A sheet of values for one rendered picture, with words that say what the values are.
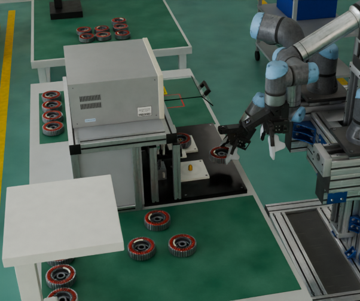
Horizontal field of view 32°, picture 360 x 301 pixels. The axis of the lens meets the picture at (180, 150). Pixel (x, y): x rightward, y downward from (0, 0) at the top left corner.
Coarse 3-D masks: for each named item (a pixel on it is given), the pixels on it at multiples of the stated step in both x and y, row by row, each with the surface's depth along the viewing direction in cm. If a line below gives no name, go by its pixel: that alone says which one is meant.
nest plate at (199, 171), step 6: (186, 162) 299; (192, 162) 298; (198, 162) 298; (186, 168) 294; (198, 168) 294; (204, 168) 294; (186, 174) 290; (192, 174) 290; (198, 174) 290; (204, 174) 289; (186, 180) 287
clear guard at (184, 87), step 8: (168, 80) 312; (176, 80) 312; (184, 80) 311; (192, 80) 311; (168, 88) 304; (176, 88) 303; (184, 88) 303; (192, 88) 303; (200, 88) 308; (168, 96) 296; (176, 96) 296; (184, 96) 296; (192, 96) 296; (200, 96) 296; (208, 96) 308
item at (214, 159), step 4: (216, 148) 295; (220, 148) 295; (224, 148) 295; (228, 148) 294; (212, 152) 291; (216, 152) 295; (220, 152) 293; (224, 152) 295; (212, 156) 289; (216, 156) 288; (220, 156) 288; (224, 156) 288; (212, 160) 290; (216, 160) 288; (220, 160) 288; (224, 160) 288
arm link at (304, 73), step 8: (288, 64) 225; (296, 64) 222; (304, 64) 221; (312, 64) 222; (296, 72) 219; (304, 72) 220; (312, 72) 220; (296, 80) 219; (304, 80) 221; (312, 80) 222
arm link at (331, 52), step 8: (328, 48) 292; (336, 48) 294; (320, 56) 294; (328, 56) 292; (336, 56) 294; (320, 64) 296; (328, 64) 295; (336, 64) 298; (320, 72) 298; (328, 72) 297
